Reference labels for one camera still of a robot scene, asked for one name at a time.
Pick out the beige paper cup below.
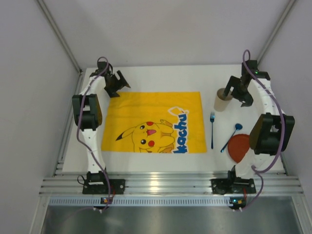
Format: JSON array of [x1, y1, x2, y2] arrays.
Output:
[[214, 88, 233, 112]]

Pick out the yellow Pikachu cloth placemat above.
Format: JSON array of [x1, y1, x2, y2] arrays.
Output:
[[101, 92, 207, 154]]

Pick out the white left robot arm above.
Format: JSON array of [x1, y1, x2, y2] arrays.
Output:
[[72, 57, 130, 185]]

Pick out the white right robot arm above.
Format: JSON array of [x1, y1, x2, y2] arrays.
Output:
[[218, 59, 295, 178]]

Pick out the blue metallic spoon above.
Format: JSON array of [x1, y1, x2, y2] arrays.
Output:
[[220, 123, 243, 153]]

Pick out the blue metallic fork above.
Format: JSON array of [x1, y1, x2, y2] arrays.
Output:
[[210, 112, 215, 149]]

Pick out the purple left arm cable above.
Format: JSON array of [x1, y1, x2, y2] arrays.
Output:
[[76, 56, 115, 212]]

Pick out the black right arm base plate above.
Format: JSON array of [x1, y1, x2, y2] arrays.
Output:
[[211, 178, 256, 195]]

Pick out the aluminium mounting rail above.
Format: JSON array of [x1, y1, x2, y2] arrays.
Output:
[[39, 173, 303, 196]]

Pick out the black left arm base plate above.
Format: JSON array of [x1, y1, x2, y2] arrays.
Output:
[[82, 179, 126, 195]]

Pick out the right aluminium corner post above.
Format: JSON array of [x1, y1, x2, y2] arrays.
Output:
[[256, 0, 297, 65]]

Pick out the aluminium corner post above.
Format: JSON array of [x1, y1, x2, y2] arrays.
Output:
[[35, 0, 82, 73], [256, 0, 297, 65]]

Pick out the left aluminium corner post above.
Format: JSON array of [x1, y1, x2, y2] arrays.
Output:
[[35, 0, 82, 73]]

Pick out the slotted grey cable duct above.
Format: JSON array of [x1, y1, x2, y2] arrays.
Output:
[[49, 196, 233, 207]]

